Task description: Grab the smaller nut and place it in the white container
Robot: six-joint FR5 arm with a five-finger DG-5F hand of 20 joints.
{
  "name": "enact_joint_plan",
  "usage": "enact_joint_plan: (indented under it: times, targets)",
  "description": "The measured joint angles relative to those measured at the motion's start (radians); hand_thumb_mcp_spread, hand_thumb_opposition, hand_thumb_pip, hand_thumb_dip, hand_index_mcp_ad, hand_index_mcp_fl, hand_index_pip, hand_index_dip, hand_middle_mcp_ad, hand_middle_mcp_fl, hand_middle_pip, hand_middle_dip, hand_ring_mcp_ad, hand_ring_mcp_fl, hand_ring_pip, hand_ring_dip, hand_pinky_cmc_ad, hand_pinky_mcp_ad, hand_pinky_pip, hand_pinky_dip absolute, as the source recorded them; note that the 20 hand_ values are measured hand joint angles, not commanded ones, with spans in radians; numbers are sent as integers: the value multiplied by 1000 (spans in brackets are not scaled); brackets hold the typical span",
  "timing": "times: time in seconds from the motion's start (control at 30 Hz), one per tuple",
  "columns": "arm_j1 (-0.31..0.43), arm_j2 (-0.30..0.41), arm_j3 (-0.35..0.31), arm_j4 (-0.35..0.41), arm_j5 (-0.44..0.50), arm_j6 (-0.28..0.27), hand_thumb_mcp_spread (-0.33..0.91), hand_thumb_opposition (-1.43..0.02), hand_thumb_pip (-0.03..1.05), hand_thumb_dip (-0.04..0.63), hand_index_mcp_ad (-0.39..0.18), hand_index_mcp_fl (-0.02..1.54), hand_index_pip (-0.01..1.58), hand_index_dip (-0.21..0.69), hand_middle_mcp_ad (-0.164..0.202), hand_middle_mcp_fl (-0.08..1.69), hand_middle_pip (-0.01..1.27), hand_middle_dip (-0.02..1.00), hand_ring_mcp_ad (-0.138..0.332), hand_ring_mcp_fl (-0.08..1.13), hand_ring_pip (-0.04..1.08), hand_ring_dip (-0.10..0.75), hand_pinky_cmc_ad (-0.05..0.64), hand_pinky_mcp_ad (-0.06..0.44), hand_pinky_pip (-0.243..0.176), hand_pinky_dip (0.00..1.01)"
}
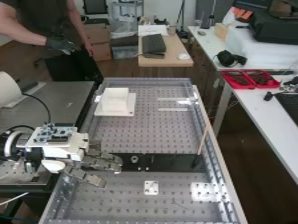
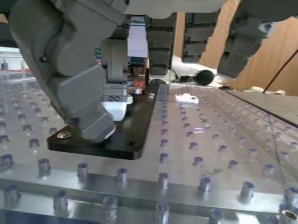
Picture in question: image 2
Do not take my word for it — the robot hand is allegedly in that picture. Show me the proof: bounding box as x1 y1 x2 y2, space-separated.
8 0 298 142

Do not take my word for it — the round metal screw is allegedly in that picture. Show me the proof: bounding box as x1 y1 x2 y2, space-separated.
56 130 73 140

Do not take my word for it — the black plate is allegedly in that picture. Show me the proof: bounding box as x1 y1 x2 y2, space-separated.
47 81 162 160

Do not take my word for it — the clear box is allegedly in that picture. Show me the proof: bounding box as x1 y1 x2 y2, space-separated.
0 66 298 224

